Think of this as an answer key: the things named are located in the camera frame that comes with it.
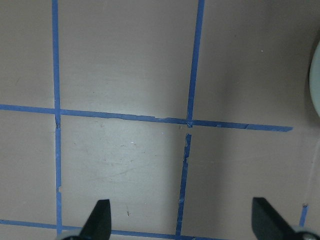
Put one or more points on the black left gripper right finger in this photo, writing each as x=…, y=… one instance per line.
x=267, y=223

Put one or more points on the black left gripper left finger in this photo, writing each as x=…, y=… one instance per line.
x=98, y=225

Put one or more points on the white cooking pot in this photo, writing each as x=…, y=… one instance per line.
x=314, y=79

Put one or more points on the brown paper mat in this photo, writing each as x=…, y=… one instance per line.
x=177, y=111

